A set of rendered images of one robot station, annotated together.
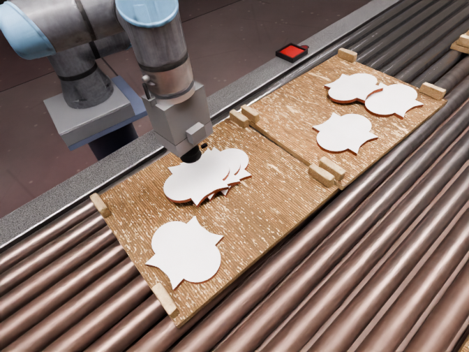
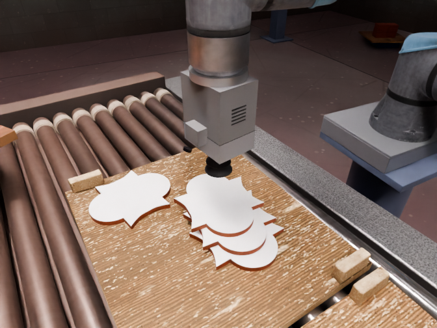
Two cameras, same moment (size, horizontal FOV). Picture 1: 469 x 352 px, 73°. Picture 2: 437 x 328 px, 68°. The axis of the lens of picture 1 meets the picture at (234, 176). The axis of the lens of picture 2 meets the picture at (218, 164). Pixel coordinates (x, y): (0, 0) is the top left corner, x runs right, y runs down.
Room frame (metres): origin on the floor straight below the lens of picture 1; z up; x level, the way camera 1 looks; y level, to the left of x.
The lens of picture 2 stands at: (0.46, -0.33, 1.34)
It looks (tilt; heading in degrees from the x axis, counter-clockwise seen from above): 36 degrees down; 91
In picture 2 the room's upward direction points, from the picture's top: straight up
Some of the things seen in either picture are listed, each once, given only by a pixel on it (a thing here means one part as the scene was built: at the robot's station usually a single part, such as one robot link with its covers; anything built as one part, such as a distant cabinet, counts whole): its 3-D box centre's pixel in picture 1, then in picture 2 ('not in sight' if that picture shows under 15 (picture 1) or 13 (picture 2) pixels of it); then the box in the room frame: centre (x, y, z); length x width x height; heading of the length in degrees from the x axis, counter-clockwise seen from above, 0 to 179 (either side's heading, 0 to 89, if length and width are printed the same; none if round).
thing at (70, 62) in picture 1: (66, 43); (428, 64); (0.92, 0.41, 1.08); 0.13 x 0.12 x 0.14; 113
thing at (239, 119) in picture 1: (239, 119); (351, 265); (0.64, -0.03, 0.95); 0.06 x 0.02 x 0.03; 34
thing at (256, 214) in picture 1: (211, 196); (200, 226); (0.42, 0.06, 0.93); 0.41 x 0.35 x 0.02; 124
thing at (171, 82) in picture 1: (165, 72); (216, 48); (0.45, 0.08, 1.22); 0.08 x 0.08 x 0.05
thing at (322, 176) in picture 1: (321, 174); not in sight; (0.42, -0.18, 0.95); 0.06 x 0.02 x 0.03; 34
